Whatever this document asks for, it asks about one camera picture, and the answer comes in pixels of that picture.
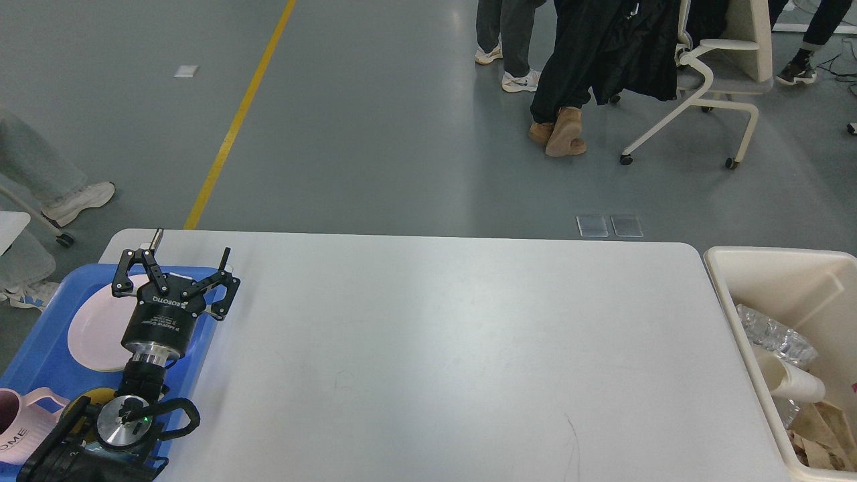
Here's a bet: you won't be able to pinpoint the pink home mug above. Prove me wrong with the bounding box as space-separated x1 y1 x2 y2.
1 387 70 465

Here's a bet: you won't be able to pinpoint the white office chair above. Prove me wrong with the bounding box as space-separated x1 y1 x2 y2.
619 1 773 170

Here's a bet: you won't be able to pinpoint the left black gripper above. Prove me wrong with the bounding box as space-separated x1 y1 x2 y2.
112 228 242 362

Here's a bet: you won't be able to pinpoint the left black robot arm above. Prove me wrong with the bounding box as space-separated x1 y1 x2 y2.
17 230 240 481

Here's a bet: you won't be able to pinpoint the person in black clothes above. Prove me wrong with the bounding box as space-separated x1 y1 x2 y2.
529 1 682 157

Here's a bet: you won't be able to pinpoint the pink plate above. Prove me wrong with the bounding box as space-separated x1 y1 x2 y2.
67 286 138 360

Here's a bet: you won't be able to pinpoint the large brown paper bag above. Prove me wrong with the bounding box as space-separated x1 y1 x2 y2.
789 402 856 472

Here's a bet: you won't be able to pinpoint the white paper cup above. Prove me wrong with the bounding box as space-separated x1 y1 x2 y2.
752 345 826 403

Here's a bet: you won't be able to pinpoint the floor cables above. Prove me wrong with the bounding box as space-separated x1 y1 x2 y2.
814 37 857 101

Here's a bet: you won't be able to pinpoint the person in dark trousers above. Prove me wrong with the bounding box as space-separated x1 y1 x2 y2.
775 0 853 86

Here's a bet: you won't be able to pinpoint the person in grey jeans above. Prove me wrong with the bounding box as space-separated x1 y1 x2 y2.
474 1 545 92

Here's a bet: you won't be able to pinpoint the blue plastic tray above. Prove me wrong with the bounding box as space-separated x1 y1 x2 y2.
2 264 217 481

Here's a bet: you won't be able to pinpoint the person in grey trousers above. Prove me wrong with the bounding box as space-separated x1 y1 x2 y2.
1 108 116 228

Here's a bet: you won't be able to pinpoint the white desk leg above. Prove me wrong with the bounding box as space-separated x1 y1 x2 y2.
772 23 857 35

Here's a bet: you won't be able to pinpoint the brown paper ball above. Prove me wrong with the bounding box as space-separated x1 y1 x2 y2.
789 431 842 470

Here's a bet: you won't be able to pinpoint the foil sheet front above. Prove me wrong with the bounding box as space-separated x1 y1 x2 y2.
736 304 820 369

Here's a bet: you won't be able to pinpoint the white chair at left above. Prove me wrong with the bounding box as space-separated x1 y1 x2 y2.
0 184 76 312

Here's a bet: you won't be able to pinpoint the beige plastic bin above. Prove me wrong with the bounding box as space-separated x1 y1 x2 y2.
704 247 856 481

